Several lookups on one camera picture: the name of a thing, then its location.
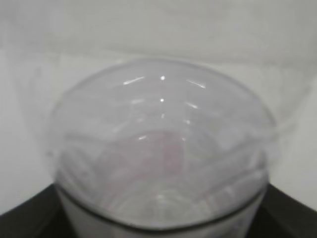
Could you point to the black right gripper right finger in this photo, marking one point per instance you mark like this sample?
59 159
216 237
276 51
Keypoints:
281 216

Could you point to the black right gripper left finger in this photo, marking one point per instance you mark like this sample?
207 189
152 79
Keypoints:
41 216

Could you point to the clear red-label water bottle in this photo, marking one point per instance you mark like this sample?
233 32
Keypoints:
158 148

